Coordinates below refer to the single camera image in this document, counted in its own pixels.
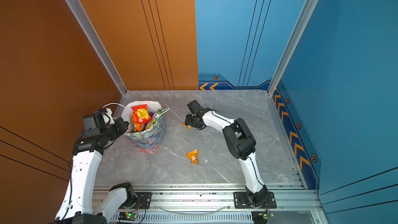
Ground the small orange snack packet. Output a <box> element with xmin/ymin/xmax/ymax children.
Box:
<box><xmin>181</xmin><ymin>121</ymin><xmax>192</xmax><ymax>129</ymax></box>

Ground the orange snack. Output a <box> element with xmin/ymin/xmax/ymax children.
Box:
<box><xmin>186</xmin><ymin>149</ymin><xmax>199</xmax><ymax>164</ymax></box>

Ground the green pea snack bag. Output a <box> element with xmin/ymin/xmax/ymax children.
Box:
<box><xmin>146</xmin><ymin>110</ymin><xmax>163</xmax><ymax>131</ymax></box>

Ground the red snack packet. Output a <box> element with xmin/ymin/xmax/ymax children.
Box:
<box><xmin>131</xmin><ymin>104</ymin><xmax>152</xmax><ymax>124</ymax></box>

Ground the white paper bag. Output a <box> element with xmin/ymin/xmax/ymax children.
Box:
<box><xmin>117</xmin><ymin>101</ymin><xmax>170</xmax><ymax>155</ymax></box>

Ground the colourful skittles candy bag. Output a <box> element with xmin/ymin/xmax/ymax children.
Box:
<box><xmin>132</xmin><ymin>114</ymin><xmax>145</xmax><ymax>132</ymax></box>

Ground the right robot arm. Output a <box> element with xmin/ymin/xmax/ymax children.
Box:
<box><xmin>183</xmin><ymin>100</ymin><xmax>277</xmax><ymax>209</ymax></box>

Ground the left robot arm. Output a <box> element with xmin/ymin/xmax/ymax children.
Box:
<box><xmin>54</xmin><ymin>108</ymin><xmax>137</xmax><ymax>224</ymax></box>

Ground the left circuit board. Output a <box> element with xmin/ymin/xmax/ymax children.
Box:
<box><xmin>117</xmin><ymin>212</ymin><xmax>138</xmax><ymax>222</ymax></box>

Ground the circuit board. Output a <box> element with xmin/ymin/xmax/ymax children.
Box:
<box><xmin>117</xmin><ymin>212</ymin><xmax>138</xmax><ymax>222</ymax></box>
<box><xmin>251</xmin><ymin>212</ymin><xmax>275</xmax><ymax>224</ymax></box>

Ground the right circuit board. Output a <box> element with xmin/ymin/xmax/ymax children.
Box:
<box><xmin>251</xmin><ymin>212</ymin><xmax>275</xmax><ymax>224</ymax></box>

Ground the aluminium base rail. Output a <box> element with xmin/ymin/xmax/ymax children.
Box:
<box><xmin>110</xmin><ymin>181</ymin><xmax>329</xmax><ymax>224</ymax></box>

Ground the aluminium corner post left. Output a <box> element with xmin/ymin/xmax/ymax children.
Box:
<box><xmin>65</xmin><ymin>0</ymin><xmax>127</xmax><ymax>96</ymax></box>

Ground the aluminium corner post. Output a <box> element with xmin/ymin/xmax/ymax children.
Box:
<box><xmin>267</xmin><ymin>0</ymin><xmax>319</xmax><ymax>96</ymax></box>
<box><xmin>65</xmin><ymin>0</ymin><xmax>127</xmax><ymax>96</ymax></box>

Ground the aluminium corner post right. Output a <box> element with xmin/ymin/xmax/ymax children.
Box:
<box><xmin>267</xmin><ymin>0</ymin><xmax>319</xmax><ymax>96</ymax></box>

